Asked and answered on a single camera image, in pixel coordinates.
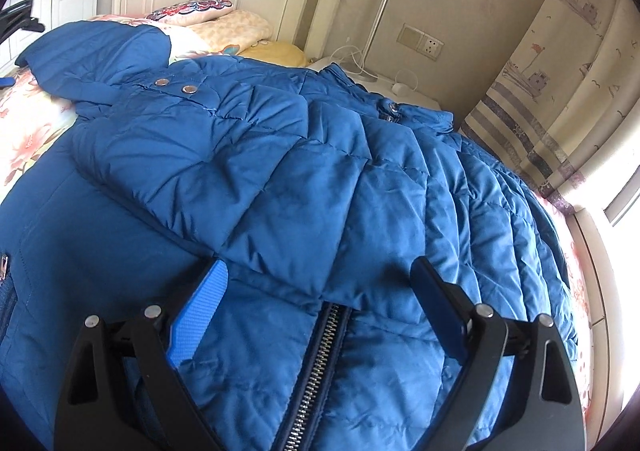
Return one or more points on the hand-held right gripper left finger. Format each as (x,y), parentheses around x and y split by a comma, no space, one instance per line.
(200,316)

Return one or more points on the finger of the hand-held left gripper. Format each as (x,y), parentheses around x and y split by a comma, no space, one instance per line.
(22,18)
(5,82)

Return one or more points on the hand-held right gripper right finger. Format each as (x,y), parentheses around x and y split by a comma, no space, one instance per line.
(442,316)

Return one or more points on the blue puffer jacket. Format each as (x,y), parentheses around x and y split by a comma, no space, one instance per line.
(310,171)

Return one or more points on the floral bed sheet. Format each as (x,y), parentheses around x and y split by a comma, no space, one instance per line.
(30,131)

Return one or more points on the patterned pillow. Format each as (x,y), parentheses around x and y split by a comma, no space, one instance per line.
(192,10)

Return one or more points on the white window ledge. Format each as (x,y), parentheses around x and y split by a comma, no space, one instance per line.
(600,251)

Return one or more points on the peach floral pillow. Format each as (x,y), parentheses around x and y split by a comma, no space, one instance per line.
(235,28)

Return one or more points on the white nightstand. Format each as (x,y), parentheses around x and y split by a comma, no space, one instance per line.
(400,98)

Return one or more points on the white charger plug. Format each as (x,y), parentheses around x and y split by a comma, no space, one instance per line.
(400,88)

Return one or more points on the ship print curtain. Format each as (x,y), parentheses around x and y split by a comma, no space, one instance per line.
(560,91)

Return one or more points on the yellow pillow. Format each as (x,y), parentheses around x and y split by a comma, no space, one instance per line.
(275,53)

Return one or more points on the silver desk lamp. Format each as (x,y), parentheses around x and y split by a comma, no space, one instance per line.
(381,16)

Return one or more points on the wall socket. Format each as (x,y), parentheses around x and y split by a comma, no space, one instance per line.
(431,47)

